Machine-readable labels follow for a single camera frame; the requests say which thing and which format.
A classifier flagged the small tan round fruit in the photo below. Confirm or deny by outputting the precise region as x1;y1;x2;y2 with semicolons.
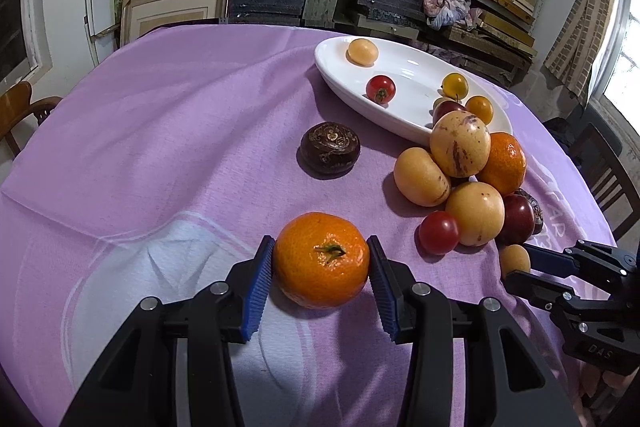
499;244;532;279

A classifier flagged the dark red plum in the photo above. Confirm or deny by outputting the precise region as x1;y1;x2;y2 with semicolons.
496;194;535;245
432;100;465;124

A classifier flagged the small red cherry tomato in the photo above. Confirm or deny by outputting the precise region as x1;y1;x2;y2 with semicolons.
418;210;460;256

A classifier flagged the pale yellow round fruit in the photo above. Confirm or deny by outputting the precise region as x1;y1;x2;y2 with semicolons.
446;181;504;247

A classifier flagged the large orange tangerine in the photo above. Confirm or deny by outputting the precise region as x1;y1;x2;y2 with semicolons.
475;132;527;196

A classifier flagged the small orange tangerine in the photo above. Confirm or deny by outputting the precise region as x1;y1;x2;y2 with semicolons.
272;212;370;310

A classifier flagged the oval yellow pepino fruit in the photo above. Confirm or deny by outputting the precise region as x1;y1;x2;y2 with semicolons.
393;147;451;208

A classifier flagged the striped yellow pepino melon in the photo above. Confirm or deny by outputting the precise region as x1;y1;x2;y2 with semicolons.
430;110;491;178

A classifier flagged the yellow orange cherry tomato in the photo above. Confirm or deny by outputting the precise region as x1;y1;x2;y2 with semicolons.
465;95;494;126

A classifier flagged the dark wooden chair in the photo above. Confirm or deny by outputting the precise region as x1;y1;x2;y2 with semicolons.
568;124;639;241

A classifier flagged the purple printed tablecloth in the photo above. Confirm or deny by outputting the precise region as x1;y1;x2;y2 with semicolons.
1;25;614;426

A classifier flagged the checkered curtain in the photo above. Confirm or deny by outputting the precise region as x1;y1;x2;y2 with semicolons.
544;0;616;105

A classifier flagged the white oval plate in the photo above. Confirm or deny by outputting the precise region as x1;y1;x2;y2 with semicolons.
313;34;516;148

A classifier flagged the pink crumpled cloth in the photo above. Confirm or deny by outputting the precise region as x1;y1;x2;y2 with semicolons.
423;0;484;30

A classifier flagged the pale peach round fruit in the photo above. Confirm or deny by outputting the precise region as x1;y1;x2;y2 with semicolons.
346;38;378;67

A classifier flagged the framed picture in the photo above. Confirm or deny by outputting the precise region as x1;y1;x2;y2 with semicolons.
120;0;229;46

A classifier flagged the window frame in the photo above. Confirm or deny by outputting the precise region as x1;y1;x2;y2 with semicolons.
1;0;52;92

